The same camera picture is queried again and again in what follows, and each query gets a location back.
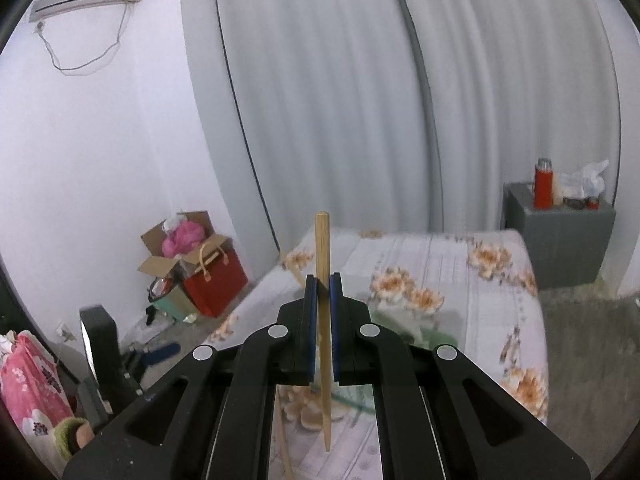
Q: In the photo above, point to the floral bed sheet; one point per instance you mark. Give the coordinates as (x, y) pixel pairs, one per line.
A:
(450, 270)

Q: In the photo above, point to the person's left forearm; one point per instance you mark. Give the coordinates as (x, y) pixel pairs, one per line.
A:
(75, 435)

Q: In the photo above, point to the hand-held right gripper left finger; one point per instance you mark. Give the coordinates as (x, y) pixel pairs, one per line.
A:
(312, 325)

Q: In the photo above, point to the grey curtain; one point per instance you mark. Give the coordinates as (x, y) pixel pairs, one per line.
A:
(325, 110)

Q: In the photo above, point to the red thermos bottle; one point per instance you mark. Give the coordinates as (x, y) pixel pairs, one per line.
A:
(543, 187)

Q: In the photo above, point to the beige slim item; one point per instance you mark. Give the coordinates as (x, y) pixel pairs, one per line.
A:
(557, 195)

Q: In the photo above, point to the grey nightstand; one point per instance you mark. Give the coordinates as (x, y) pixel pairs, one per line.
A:
(560, 250)

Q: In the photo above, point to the pink floral cloth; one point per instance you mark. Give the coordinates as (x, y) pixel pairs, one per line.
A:
(30, 385)

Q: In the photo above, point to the white plastic bag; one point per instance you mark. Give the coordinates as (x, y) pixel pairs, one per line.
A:
(585, 177)

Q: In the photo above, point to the red gift bag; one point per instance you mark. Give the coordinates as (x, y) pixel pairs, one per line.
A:
(215, 285)

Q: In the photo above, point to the green box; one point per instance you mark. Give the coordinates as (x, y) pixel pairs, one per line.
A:
(175, 302)

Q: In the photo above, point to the wooden chopstick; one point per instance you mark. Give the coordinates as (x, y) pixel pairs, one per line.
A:
(323, 250)
(286, 450)

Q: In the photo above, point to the pink plastic bag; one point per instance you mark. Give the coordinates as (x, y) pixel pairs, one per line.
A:
(182, 240)

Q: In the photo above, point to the cardboard box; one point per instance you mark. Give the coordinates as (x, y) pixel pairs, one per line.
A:
(155, 262)

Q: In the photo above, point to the red tape roll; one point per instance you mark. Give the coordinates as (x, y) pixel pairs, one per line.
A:
(593, 204)

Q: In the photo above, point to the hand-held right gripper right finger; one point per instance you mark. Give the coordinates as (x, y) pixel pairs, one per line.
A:
(336, 325)

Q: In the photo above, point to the red rimmed round item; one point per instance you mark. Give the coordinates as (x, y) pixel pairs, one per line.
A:
(160, 290)

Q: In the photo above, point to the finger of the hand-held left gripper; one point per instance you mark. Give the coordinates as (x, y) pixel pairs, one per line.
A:
(157, 352)

